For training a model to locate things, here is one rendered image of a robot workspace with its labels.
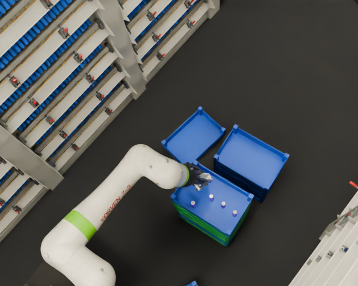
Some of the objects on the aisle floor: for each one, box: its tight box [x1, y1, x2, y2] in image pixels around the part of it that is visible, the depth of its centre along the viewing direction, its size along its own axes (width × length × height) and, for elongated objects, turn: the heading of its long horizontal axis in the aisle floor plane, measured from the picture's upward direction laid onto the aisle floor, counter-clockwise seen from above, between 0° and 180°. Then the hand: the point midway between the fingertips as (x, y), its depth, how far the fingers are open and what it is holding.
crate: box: [161, 106, 226, 165], centre depth 246 cm, size 30×20×8 cm
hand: (205, 177), depth 192 cm, fingers closed, pressing on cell
